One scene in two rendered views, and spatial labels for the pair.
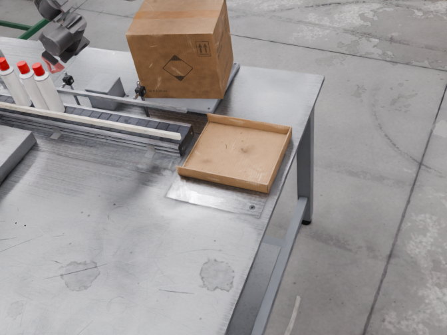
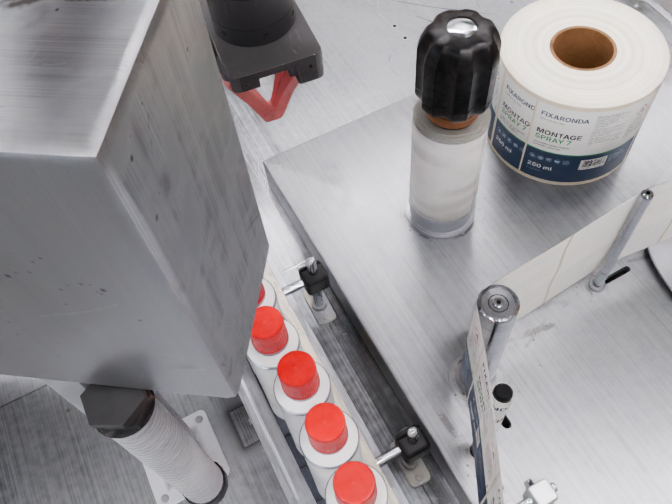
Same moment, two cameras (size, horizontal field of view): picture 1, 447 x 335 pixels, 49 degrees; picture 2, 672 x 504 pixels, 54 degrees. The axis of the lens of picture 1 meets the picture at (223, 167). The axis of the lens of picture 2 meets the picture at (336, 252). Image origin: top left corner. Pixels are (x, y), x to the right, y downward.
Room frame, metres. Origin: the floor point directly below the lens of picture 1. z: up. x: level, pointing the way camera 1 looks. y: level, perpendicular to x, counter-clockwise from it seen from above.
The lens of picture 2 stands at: (1.79, 1.10, 1.60)
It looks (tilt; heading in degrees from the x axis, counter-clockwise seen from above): 58 degrees down; 220
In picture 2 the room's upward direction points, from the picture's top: 7 degrees counter-clockwise
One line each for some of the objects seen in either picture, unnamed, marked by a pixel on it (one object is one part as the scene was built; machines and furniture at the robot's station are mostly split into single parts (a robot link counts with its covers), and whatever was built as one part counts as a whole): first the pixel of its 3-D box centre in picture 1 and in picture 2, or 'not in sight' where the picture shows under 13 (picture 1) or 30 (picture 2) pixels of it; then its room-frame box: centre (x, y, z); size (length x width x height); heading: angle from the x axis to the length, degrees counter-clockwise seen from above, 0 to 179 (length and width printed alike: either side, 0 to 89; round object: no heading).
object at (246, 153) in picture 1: (235, 150); not in sight; (1.13, -0.05, 0.85); 0.30 x 0.26 x 0.04; 61
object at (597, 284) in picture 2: not in sight; (619, 244); (1.33, 1.11, 0.97); 0.02 x 0.02 x 0.19
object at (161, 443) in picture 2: not in sight; (170, 451); (1.77, 0.92, 1.18); 0.04 x 0.04 x 0.21
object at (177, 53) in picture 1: (183, 48); not in sight; (1.56, 0.06, 0.99); 0.30 x 0.24 x 0.27; 73
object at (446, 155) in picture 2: not in sight; (449, 134); (1.33, 0.89, 1.03); 0.09 x 0.09 x 0.30
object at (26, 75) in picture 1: (33, 87); not in sight; (1.49, 0.61, 0.98); 0.05 x 0.05 x 0.20
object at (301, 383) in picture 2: not in sight; (308, 407); (1.66, 0.93, 0.98); 0.05 x 0.05 x 0.20
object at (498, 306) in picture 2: not in sight; (485, 344); (1.51, 1.04, 0.97); 0.05 x 0.05 x 0.19
